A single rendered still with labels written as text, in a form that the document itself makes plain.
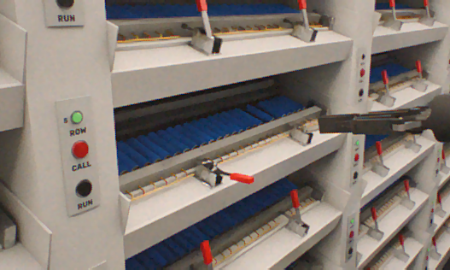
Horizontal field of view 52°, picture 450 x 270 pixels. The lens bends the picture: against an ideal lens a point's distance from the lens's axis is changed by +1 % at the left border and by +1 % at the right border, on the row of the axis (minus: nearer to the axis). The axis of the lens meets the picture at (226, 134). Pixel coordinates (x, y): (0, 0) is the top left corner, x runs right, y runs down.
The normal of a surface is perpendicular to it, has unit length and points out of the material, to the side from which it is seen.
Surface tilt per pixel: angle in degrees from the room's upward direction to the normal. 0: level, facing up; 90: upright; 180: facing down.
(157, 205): 19
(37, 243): 90
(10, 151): 90
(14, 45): 90
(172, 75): 109
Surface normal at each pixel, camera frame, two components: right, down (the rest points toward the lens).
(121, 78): 0.74, 0.46
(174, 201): 0.24, -0.86
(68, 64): 0.78, 0.16
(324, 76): -0.63, 0.22
